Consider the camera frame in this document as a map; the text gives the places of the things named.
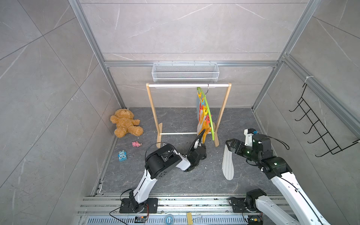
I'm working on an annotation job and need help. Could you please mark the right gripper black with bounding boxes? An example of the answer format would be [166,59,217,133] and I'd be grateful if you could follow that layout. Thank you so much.
[226,139,260,164]

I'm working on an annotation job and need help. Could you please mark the white striped insole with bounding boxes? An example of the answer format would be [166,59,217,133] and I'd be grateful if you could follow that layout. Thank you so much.
[222,145,234,181]

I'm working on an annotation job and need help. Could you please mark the orange fuzzy insole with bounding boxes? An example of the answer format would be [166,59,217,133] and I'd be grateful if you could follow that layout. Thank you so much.
[198,116,212,143]

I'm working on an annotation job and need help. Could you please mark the green clip hanger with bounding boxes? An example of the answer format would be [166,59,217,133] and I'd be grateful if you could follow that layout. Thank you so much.
[196,87,215,140]

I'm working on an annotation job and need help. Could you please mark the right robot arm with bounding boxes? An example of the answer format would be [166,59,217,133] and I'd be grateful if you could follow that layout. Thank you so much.
[222,128,329,225]

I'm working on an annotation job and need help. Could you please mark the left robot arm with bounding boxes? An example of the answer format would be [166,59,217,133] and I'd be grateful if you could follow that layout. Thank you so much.
[121,129,207,212]

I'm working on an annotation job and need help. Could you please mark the wooden clothes rack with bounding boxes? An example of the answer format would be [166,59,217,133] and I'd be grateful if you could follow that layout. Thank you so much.
[146,83,232,147]

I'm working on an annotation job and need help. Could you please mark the small pink toy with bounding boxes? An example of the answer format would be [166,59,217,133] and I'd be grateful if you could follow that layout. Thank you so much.
[132,141,142,148]

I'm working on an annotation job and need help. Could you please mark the small blue toy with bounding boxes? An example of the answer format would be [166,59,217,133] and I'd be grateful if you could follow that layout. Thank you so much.
[118,151,127,162]

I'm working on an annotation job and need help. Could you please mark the brown teddy bear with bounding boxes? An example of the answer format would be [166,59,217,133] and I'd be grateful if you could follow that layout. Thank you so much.
[110,109,143,138]

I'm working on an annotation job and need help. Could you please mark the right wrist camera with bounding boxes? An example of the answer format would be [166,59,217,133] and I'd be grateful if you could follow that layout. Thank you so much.
[244,128,258,147]

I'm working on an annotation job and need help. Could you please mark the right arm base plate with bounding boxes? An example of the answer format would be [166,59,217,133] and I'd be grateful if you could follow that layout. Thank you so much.
[228,196,254,213]

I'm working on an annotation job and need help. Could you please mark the white wire mesh basket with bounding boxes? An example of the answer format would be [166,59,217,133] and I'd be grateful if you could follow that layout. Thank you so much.
[151,62,219,84]

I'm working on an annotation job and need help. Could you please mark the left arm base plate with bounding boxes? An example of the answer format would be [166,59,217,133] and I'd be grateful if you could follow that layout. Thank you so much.
[119,198,158,213]

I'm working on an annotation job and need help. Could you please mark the black wall hook rack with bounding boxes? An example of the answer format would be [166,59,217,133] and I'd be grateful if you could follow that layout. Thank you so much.
[288,84,360,158]

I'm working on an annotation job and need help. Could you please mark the aluminium floor rail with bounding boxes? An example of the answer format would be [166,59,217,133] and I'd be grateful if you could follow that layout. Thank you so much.
[76,195,273,225]

